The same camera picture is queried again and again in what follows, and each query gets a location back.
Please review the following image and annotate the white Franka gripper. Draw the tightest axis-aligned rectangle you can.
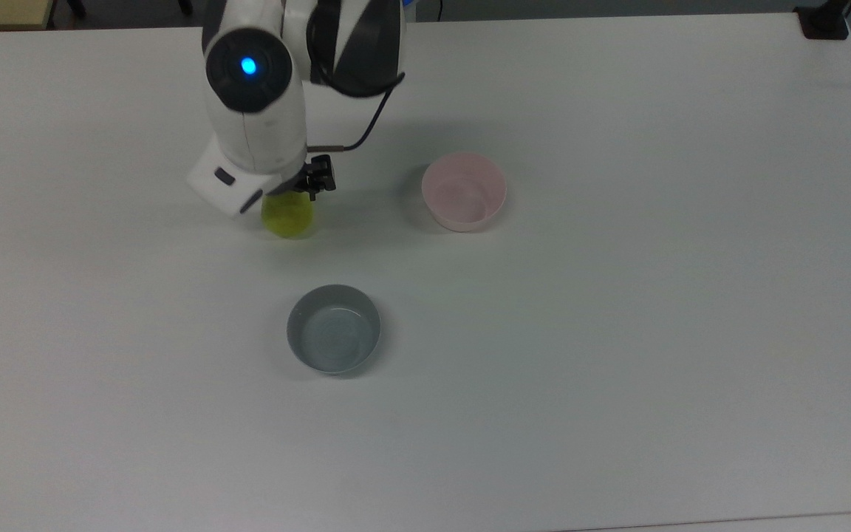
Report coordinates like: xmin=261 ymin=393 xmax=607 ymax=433
xmin=187 ymin=140 xmax=338 ymax=217

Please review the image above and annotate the yellow-green ball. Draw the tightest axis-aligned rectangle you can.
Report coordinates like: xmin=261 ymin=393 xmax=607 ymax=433
xmin=261 ymin=191 xmax=315 ymax=239

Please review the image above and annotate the pink bowl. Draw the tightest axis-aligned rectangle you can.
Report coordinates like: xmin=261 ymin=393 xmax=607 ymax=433
xmin=421 ymin=151 xmax=507 ymax=233

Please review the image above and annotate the grey bowl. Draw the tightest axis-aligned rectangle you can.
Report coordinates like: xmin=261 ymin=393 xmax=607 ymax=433
xmin=286 ymin=284 xmax=382 ymax=376

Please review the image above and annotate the black clamp stand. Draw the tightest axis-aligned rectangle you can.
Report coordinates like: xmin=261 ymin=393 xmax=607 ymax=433
xmin=795 ymin=0 xmax=851 ymax=41

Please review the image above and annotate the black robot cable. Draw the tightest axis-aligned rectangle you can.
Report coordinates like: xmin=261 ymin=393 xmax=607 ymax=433
xmin=307 ymin=70 xmax=406 ymax=154

